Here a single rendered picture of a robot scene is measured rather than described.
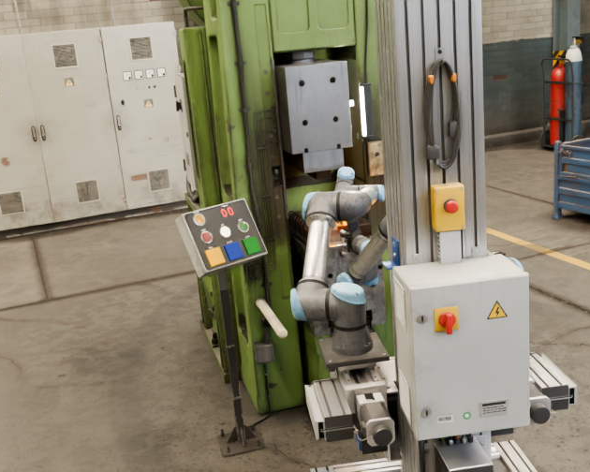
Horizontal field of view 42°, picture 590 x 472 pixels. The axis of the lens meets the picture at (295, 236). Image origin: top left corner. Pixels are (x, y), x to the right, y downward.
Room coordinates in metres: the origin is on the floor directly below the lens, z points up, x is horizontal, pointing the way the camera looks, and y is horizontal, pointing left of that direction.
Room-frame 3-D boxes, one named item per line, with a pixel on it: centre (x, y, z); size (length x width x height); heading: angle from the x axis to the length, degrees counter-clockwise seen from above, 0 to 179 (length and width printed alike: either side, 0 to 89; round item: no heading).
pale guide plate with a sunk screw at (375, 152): (3.76, -0.44, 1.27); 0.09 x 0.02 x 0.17; 104
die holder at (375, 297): (3.79, -0.17, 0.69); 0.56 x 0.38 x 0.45; 14
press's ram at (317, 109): (3.77, -0.16, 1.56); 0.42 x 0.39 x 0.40; 14
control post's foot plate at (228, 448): (3.35, 0.36, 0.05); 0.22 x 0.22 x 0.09; 14
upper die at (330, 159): (3.76, -0.12, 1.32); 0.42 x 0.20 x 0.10; 14
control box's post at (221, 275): (3.35, 0.35, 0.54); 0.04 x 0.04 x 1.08; 14
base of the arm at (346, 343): (2.53, -0.17, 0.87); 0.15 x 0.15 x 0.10
